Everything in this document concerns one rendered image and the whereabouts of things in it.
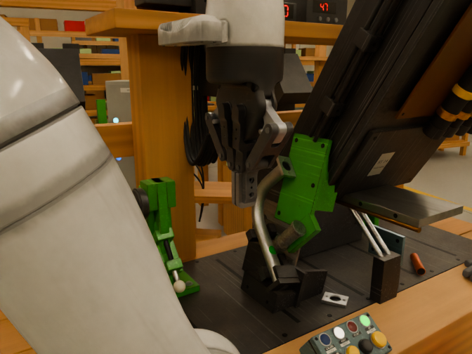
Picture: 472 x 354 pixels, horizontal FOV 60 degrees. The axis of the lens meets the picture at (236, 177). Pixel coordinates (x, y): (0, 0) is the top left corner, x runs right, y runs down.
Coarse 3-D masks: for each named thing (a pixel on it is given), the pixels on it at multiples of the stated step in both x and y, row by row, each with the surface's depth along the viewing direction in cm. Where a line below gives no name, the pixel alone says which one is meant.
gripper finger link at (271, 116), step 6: (270, 102) 38; (270, 108) 37; (264, 114) 37; (270, 114) 37; (276, 114) 37; (264, 120) 37; (270, 120) 37; (276, 120) 37; (282, 126) 36; (258, 132) 37; (282, 132) 36; (276, 138) 36; (282, 138) 37
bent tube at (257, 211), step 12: (276, 168) 95; (288, 168) 96; (264, 180) 98; (276, 180) 96; (264, 192) 99; (252, 216) 100; (264, 228) 98; (264, 240) 96; (264, 252) 95; (276, 264) 93
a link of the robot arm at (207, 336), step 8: (200, 336) 31; (208, 336) 31; (216, 336) 32; (208, 344) 30; (216, 344) 31; (224, 344) 31; (232, 344) 33; (216, 352) 30; (224, 352) 30; (232, 352) 31
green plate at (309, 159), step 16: (304, 144) 93; (320, 144) 89; (304, 160) 93; (320, 160) 89; (304, 176) 92; (320, 176) 88; (288, 192) 96; (304, 192) 92; (320, 192) 91; (336, 192) 94; (288, 208) 95; (304, 208) 91; (320, 208) 92
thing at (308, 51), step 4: (284, 44) 884; (292, 44) 847; (300, 48) 891; (304, 48) 874; (308, 48) 870; (312, 48) 873; (296, 52) 857; (300, 52) 860; (304, 52) 875; (308, 52) 872; (312, 52) 875; (304, 64) 861; (308, 64) 865; (312, 64) 868; (308, 72) 917; (312, 72) 905; (308, 76) 882; (312, 76) 886; (312, 80) 889; (312, 84) 880; (212, 96) 838; (212, 100) 841; (296, 104) 876; (300, 104) 880; (304, 104) 884
